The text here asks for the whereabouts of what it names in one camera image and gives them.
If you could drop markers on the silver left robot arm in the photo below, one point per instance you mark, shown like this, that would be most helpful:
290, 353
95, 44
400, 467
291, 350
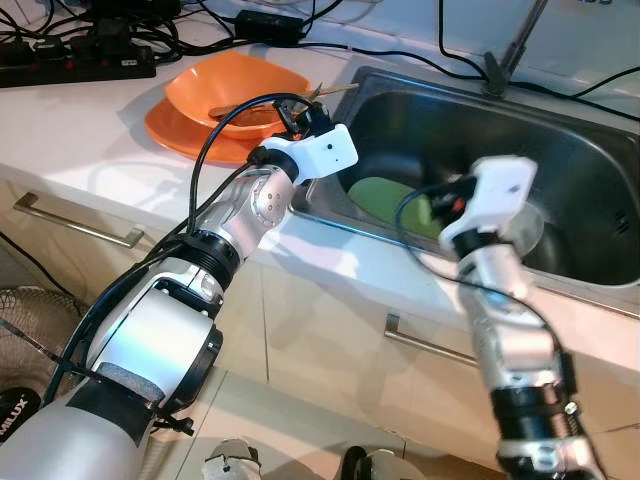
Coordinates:
150, 340

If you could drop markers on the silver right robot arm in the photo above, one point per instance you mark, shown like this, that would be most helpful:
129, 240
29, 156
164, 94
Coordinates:
510, 340

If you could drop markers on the wooden chopstick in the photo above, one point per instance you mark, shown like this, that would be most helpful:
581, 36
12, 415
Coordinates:
340, 90

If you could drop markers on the green plate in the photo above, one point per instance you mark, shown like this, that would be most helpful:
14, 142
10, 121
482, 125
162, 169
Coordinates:
385, 200

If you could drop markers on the white bowl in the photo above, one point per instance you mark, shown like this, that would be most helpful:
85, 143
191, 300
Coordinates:
528, 228

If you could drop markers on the orange bowl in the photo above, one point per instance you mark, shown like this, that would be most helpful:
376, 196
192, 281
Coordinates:
230, 85

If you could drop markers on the black power adapter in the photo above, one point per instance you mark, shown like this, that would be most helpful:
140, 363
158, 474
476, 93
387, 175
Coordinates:
270, 27

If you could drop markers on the orange plate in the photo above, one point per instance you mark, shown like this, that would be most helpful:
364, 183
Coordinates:
175, 135

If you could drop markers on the metal faucet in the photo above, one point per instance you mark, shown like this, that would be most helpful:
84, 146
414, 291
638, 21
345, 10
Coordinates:
497, 75

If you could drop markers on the stainless steel sink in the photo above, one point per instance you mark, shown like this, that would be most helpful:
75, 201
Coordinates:
580, 170

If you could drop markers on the black charger with white label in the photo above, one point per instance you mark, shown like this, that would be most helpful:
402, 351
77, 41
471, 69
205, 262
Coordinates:
130, 8

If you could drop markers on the black power strip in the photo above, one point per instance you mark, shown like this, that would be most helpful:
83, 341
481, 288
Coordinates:
80, 62

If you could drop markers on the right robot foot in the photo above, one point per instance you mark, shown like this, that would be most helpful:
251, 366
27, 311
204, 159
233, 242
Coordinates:
370, 465

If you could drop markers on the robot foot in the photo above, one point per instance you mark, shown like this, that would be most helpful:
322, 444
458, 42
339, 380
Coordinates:
370, 465
232, 462

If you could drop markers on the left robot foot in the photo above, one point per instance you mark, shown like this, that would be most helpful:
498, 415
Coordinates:
232, 462

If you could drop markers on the black floor fan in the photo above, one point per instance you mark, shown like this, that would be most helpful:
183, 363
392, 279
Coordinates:
35, 340

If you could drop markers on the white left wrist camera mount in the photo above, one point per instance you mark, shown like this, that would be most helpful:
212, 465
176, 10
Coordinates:
320, 150

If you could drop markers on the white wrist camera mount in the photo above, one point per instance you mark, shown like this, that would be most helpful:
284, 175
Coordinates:
495, 195
320, 150

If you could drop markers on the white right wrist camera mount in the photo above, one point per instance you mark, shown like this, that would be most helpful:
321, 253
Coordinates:
495, 195

